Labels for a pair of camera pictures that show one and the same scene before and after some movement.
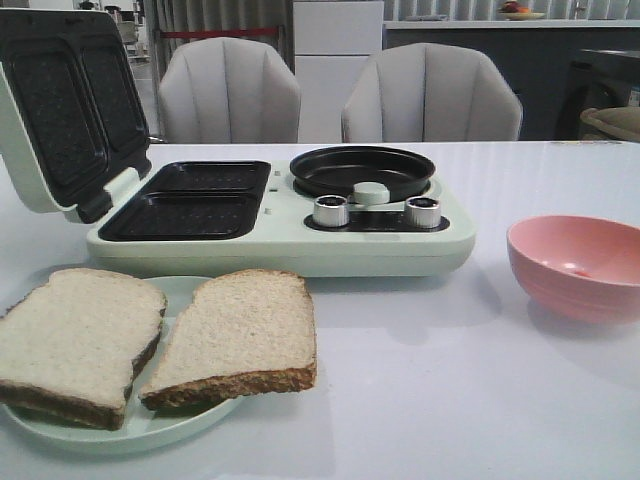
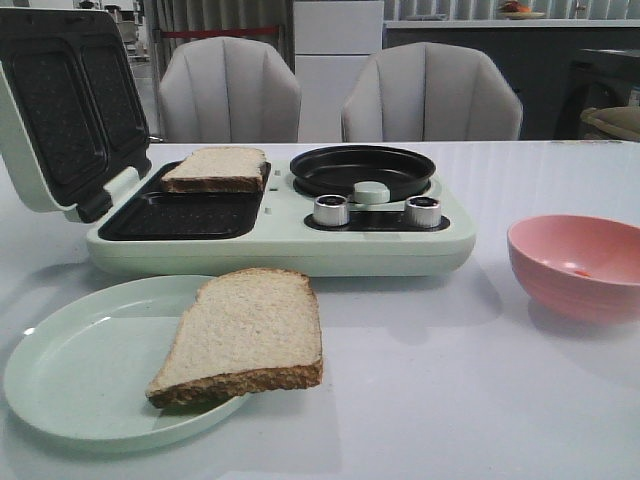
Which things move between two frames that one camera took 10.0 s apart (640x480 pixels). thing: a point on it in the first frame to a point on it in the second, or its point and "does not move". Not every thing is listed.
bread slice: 246,331 does not move
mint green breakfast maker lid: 72,116 does not move
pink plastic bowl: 577,269 does not move
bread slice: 68,348 to 218,170
